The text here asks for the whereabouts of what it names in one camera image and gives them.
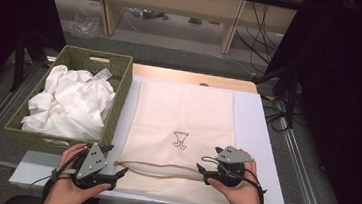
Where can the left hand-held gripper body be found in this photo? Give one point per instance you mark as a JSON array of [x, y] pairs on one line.
[[92, 164]]

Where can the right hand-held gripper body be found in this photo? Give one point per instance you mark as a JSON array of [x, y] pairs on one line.
[[232, 157]]

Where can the green woven basket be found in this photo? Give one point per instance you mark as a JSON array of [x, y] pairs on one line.
[[116, 109]]

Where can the cream mesh laundry bag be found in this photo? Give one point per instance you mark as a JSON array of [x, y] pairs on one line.
[[181, 112]]

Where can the white garment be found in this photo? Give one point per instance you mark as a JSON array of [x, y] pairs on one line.
[[74, 105]]

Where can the person's right hand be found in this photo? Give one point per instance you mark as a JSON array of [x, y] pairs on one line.
[[243, 196]]

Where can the person's left hand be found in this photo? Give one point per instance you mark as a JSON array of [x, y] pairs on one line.
[[66, 196]]

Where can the white board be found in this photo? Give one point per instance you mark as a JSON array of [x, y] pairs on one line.
[[256, 129]]

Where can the black chair seat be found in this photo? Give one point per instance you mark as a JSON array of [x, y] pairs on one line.
[[22, 201]]

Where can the light wooden table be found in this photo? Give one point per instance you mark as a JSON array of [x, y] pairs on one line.
[[188, 76]]

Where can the black metal stand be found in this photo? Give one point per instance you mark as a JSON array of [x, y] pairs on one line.
[[289, 99], [18, 63]]

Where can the clear plastic bag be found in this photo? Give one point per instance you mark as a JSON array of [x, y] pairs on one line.
[[83, 22]]

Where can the black curtain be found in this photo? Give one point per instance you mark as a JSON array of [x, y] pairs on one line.
[[346, 98], [6, 15]]

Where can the beige wooden desk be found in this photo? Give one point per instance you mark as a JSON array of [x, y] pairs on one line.
[[172, 0]]

